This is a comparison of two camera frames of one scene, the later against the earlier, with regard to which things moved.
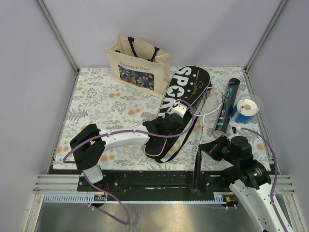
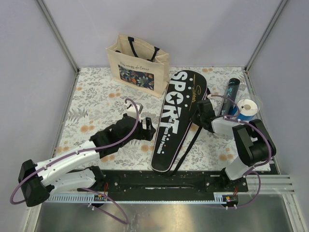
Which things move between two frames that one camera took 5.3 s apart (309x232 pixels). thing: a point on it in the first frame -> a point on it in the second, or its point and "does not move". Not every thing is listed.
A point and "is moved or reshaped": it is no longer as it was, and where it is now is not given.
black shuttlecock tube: x=220 y=130 does not move
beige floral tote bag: x=139 y=65 does not move
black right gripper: x=216 y=143 -> x=194 y=120
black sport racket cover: x=187 y=88 is moved or reshaped
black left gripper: x=166 y=115 -> x=146 y=134
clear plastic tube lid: x=259 y=102 does not move
